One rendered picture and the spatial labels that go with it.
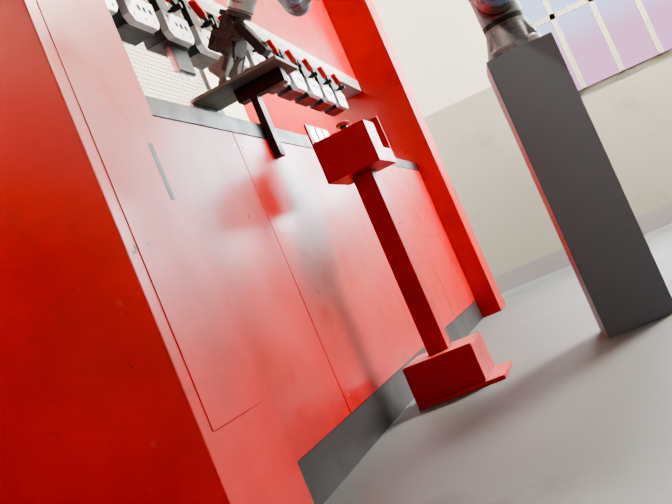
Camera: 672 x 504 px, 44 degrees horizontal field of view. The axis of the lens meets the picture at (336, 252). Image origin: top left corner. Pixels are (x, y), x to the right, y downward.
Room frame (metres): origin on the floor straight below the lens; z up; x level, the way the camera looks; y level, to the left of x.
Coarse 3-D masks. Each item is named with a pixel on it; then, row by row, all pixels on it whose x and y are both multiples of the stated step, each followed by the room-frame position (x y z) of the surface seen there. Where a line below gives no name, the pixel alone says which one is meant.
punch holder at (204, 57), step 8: (184, 0) 2.33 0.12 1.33; (184, 8) 2.32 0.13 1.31; (184, 16) 2.32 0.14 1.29; (192, 16) 2.34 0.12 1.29; (192, 24) 2.32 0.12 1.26; (200, 24) 2.37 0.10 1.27; (192, 32) 2.32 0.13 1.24; (200, 32) 2.34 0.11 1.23; (208, 32) 2.40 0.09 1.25; (200, 40) 2.32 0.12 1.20; (208, 40) 2.37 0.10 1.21; (192, 48) 2.33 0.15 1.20; (200, 48) 2.33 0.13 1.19; (192, 56) 2.34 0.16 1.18; (200, 56) 2.36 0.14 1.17; (208, 56) 2.39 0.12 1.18; (216, 56) 2.42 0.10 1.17; (192, 64) 2.40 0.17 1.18; (200, 64) 2.43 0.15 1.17; (208, 64) 2.45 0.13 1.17
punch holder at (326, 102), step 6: (312, 66) 3.47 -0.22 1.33; (318, 72) 3.53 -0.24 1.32; (318, 78) 3.48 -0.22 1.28; (318, 84) 3.47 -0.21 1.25; (324, 90) 3.48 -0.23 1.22; (330, 90) 3.59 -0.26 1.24; (324, 96) 3.47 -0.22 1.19; (330, 96) 3.54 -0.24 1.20; (318, 102) 3.48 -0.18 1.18; (324, 102) 3.50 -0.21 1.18; (330, 102) 3.54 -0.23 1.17; (312, 108) 3.51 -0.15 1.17; (318, 108) 3.55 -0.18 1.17; (324, 108) 3.60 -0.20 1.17
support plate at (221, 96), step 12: (264, 60) 2.08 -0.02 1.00; (276, 60) 2.09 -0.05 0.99; (252, 72) 2.10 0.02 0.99; (264, 72) 2.14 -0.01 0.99; (288, 72) 2.23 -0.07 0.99; (228, 84) 2.12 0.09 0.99; (240, 84) 2.16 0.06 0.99; (204, 96) 2.13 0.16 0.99; (216, 96) 2.17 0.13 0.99; (228, 96) 2.22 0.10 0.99; (216, 108) 2.28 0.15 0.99
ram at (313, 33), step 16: (224, 0) 2.69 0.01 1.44; (272, 0) 3.29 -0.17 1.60; (320, 0) 4.24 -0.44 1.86; (256, 16) 2.98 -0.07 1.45; (272, 16) 3.19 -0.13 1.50; (288, 16) 3.44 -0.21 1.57; (304, 16) 3.73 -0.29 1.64; (320, 16) 4.07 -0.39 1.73; (256, 32) 2.89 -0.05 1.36; (272, 32) 3.09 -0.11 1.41; (288, 32) 3.33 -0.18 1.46; (304, 32) 3.60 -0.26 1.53; (320, 32) 3.91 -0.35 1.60; (288, 48) 3.22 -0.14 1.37; (304, 48) 3.47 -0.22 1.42; (320, 48) 3.77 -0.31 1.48; (336, 48) 4.12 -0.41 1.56; (336, 64) 3.96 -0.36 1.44
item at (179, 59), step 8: (168, 48) 2.19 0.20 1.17; (176, 48) 2.22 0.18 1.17; (168, 56) 2.19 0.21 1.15; (176, 56) 2.19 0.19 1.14; (184, 56) 2.25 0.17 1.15; (176, 64) 2.19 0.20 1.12; (184, 64) 2.23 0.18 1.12; (176, 72) 2.19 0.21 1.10; (184, 72) 2.22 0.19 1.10; (192, 72) 2.26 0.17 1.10; (192, 80) 2.26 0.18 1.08
